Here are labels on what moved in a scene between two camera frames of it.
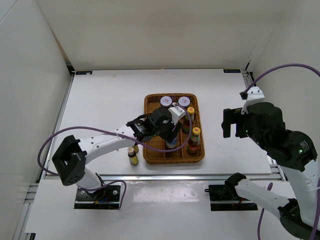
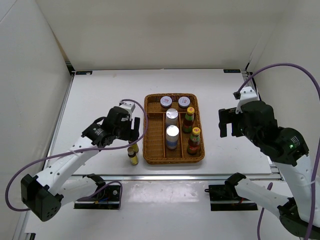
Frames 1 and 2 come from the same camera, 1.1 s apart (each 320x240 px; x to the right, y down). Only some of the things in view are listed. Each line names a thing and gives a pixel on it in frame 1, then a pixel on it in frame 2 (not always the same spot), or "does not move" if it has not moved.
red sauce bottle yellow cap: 193,145 does not move
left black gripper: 170,135 to 135,133
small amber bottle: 133,158 does not move
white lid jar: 184,101 does not move
